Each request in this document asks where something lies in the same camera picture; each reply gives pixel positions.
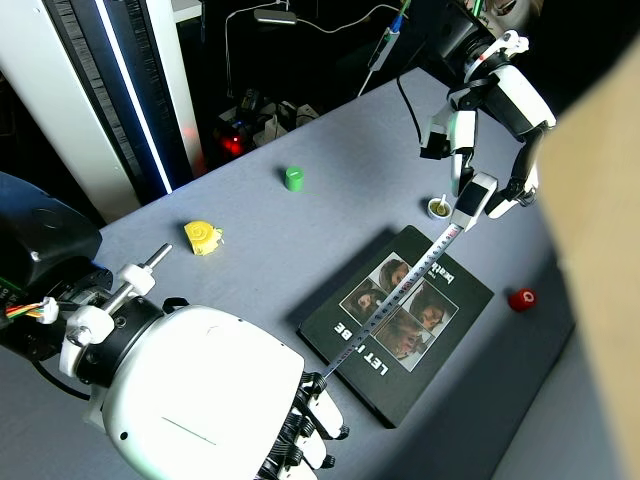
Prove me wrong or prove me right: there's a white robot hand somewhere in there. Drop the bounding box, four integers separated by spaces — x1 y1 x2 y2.
447 64 557 221
102 304 351 480

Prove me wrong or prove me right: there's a grey and black tape measure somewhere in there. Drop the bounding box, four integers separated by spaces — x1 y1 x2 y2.
319 171 500 384

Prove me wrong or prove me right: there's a black Let It Be album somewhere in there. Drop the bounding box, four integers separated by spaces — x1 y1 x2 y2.
297 224 496 430

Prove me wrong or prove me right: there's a small white cup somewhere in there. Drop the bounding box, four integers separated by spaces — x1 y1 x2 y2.
426 195 454 221

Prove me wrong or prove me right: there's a white lead with blue plug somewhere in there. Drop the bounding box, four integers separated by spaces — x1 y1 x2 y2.
355 0 416 99

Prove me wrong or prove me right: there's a yellow snail toy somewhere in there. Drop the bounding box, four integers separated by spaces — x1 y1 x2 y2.
183 219 225 257

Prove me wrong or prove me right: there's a tan wooden board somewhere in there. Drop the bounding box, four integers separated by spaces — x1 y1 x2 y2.
532 39 640 480

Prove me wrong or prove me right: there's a red cylinder block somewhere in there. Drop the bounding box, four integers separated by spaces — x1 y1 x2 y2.
507 287 537 315

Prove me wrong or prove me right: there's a green cylinder block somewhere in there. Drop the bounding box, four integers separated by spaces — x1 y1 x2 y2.
283 165 306 193

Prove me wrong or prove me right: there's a black power strip red light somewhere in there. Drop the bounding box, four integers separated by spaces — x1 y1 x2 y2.
214 112 251 156

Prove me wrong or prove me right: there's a grey power adapter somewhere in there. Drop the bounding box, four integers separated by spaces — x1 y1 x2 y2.
253 7 299 25

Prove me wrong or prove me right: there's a white column with light strip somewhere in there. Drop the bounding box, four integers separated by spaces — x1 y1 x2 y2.
0 0 206 226

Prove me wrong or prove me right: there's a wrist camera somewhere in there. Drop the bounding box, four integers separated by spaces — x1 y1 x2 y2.
418 112 454 162

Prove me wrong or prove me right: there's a black camera cable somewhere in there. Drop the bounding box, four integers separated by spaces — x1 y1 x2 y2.
397 74 429 144
32 358 95 402

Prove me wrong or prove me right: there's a thin white cable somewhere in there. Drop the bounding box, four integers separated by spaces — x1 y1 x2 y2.
223 0 341 101

